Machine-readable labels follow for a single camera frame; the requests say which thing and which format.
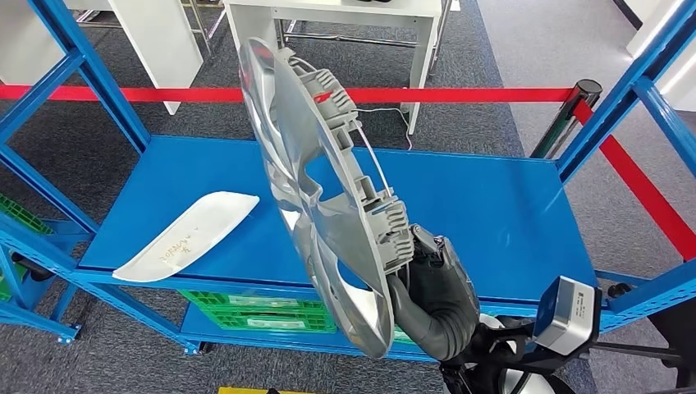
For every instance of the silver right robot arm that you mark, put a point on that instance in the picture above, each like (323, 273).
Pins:
(456, 340)

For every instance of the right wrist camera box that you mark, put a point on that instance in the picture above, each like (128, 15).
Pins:
(565, 315)

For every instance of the chrome metal frame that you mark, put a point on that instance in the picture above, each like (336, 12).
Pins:
(369, 39)

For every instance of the black capped stanchion post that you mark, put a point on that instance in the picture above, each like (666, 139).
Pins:
(565, 120)

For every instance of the white plastic trim part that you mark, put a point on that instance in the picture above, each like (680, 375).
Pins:
(190, 234)

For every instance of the black office chair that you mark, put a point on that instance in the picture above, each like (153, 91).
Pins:
(679, 348)

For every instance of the grey plastic wheel hubcap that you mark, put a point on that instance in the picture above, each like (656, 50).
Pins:
(326, 228)

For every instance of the black ribbed tube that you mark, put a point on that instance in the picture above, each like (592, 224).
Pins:
(32, 269)

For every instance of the green plastic crate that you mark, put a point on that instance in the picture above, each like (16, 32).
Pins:
(21, 215)
(405, 336)
(272, 322)
(4, 283)
(255, 302)

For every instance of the blue metal shelf rack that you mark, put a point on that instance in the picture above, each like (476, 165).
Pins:
(489, 217)
(32, 322)

